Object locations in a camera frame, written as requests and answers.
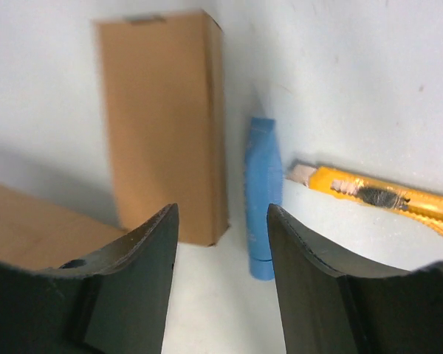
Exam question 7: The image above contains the blue object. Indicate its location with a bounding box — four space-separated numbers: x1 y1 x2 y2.
244 117 284 281

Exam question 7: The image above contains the brown cardboard express box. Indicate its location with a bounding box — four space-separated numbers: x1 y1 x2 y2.
0 185 125 270

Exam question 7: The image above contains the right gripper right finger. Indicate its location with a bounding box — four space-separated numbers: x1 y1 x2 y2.
267 204 443 353

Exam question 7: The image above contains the yellow utility knife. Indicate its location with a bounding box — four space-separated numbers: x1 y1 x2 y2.
286 162 443 237

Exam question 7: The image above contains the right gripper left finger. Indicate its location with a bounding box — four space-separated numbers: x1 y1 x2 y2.
0 204 179 353

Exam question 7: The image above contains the small cardboard box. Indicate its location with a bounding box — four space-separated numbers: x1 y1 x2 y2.
96 10 228 246

